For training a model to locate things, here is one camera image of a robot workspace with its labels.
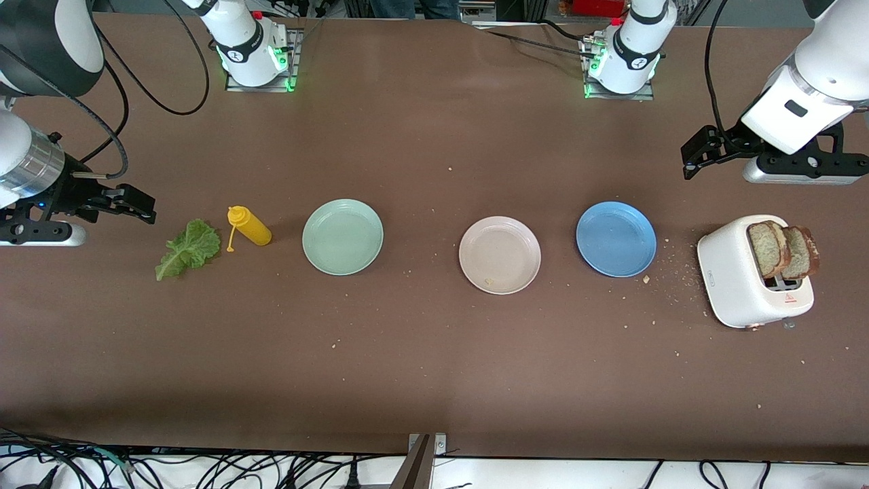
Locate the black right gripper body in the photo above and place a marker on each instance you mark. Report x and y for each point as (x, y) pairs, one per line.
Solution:
(70, 193)

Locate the green lettuce leaf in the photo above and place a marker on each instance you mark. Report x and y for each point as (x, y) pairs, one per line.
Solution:
(193, 244)

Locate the brown bread slice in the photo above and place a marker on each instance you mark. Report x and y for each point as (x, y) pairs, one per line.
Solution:
(802, 255)
(764, 248)

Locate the yellow squeeze bottle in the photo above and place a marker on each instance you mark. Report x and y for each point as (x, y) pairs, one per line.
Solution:
(254, 231)

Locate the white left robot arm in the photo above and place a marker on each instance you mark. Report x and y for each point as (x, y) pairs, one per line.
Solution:
(815, 75)

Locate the blue plate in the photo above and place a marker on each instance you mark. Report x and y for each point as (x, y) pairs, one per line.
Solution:
(616, 239)

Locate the mint green plate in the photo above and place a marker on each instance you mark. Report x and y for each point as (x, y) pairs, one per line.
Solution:
(343, 238)

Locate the beige plate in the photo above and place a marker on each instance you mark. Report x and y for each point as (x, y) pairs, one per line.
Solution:
(500, 255)

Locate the white toaster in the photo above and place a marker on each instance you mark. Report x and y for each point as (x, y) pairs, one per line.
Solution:
(730, 278)

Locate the red box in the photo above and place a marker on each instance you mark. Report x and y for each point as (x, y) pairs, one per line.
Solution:
(597, 7)

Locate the person in blue jeans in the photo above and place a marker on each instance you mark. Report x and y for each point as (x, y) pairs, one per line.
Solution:
(407, 8)

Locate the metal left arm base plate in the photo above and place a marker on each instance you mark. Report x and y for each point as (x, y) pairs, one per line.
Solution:
(611, 96)

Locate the aluminium profile bracket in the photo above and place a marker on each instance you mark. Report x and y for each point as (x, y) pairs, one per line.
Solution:
(417, 468)

